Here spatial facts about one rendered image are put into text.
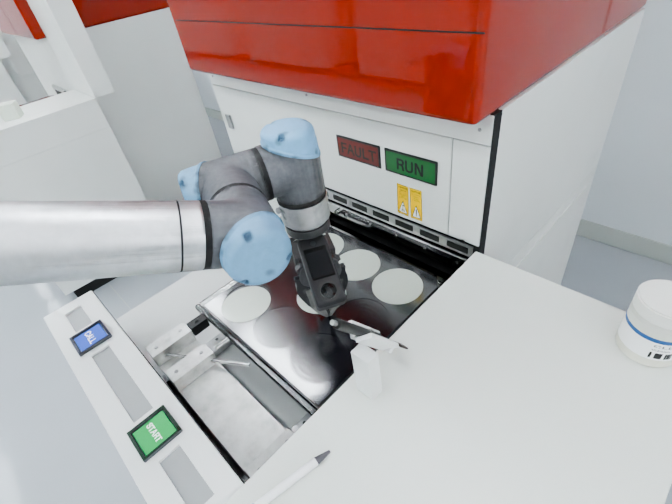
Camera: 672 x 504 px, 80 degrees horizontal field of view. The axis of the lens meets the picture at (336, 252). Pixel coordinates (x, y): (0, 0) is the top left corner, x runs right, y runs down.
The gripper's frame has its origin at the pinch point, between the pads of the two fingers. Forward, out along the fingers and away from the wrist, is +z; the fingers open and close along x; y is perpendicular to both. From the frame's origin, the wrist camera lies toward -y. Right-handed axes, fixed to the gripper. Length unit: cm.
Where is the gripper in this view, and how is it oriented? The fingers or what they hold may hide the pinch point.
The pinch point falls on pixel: (328, 313)
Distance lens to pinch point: 74.6
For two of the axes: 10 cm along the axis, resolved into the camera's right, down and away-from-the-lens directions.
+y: -2.7, -5.8, 7.7
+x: -9.5, 2.7, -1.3
